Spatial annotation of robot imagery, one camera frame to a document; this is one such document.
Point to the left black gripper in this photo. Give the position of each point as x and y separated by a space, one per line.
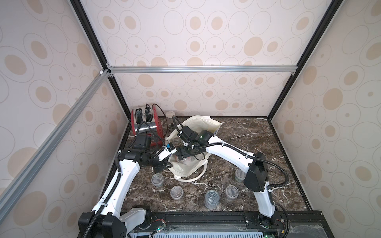
162 164

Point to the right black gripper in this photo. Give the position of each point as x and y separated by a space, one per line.
183 151

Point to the clear seed jar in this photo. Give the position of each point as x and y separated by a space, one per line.
211 199
157 180
231 192
240 175
177 192

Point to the cream canvas tote bag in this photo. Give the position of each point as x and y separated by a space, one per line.
192 168

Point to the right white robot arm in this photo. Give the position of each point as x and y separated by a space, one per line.
255 166

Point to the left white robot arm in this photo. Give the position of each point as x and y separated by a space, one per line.
119 190

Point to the glass spice shaker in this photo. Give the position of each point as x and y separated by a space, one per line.
169 117

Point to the red chrome toaster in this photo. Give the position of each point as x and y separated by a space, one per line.
145 119

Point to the left diagonal aluminium bar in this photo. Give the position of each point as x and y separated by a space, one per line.
18 186

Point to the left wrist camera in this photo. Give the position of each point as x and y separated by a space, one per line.
167 150

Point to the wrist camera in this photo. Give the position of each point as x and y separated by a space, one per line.
167 150
187 135

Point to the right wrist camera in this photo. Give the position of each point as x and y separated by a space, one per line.
187 135

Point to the horizontal aluminium frame bar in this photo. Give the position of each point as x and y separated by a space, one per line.
203 68

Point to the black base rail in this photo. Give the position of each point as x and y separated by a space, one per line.
292 224

